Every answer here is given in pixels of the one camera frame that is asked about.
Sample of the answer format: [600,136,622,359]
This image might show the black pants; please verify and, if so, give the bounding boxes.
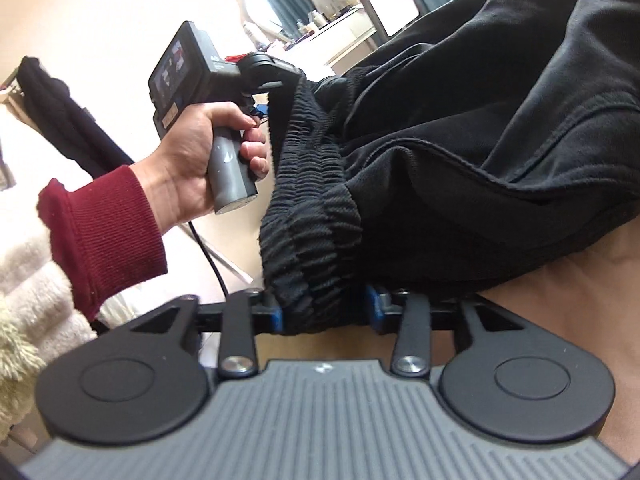
[259,0,639,335]

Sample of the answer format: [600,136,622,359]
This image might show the red sleeve forearm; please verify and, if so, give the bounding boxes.
[37,166,167,321]

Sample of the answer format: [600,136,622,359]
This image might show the person left hand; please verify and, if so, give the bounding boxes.
[130,102,269,233]

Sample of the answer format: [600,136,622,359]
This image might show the wavy mirror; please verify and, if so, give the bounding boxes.
[243,0,316,41]

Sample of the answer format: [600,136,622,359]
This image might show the white dressing table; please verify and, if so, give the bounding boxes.
[282,6,376,77]

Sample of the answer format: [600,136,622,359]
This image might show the pastel bed sheet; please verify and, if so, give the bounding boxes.
[256,217,639,464]

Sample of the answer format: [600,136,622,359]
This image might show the cream fleece garment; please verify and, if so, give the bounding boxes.
[1,228,96,438]

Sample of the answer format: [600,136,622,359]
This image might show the black cable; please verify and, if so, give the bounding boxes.
[186,219,231,302]

